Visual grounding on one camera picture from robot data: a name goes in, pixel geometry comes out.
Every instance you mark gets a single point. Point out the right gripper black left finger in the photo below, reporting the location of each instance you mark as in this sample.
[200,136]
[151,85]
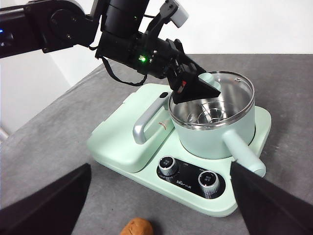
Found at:
[49,203]

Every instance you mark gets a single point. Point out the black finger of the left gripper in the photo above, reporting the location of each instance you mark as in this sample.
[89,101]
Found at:
[195,90]
[189,62]

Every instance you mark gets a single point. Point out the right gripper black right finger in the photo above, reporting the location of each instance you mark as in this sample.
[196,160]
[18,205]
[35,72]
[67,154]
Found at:
[274,208]

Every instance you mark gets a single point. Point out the glass pot lid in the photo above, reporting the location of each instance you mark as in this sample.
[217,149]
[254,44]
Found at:
[206,77]

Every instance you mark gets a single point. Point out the brown potato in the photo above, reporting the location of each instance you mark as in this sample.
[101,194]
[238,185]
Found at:
[138,227]

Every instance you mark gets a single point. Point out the silver control knob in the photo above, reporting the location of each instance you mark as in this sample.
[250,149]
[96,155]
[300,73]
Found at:
[208,181]
[168,165]

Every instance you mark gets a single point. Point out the mint green breakfast machine base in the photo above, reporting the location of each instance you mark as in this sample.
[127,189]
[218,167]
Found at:
[151,151]

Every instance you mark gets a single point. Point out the pale grey left wrist camera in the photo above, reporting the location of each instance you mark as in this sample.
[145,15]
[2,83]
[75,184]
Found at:
[179,14]

